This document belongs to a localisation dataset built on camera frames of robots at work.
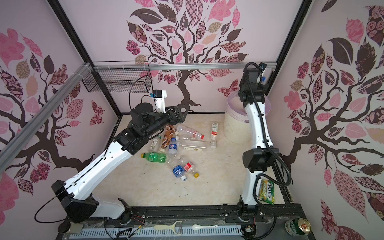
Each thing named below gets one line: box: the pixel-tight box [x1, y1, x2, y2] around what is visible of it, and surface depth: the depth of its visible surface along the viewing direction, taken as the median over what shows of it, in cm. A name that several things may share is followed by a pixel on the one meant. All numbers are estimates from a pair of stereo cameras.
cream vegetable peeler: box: [153, 220, 183, 235], surface depth 72 cm
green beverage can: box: [285, 217, 312, 236], surface depth 64 cm
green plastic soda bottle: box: [140, 152, 167, 163], surface depth 92 cm
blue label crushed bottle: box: [172, 165, 187, 182], surface depth 85 cm
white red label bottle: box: [210, 122, 218, 149], surface depth 103 cm
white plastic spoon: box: [192, 224, 219, 231], surface depth 72 cm
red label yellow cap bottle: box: [184, 161, 200, 179], surface depth 87 cm
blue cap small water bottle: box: [168, 137, 178, 158], surface depth 97 cm
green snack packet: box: [258, 179, 275, 205], surface depth 80 cm
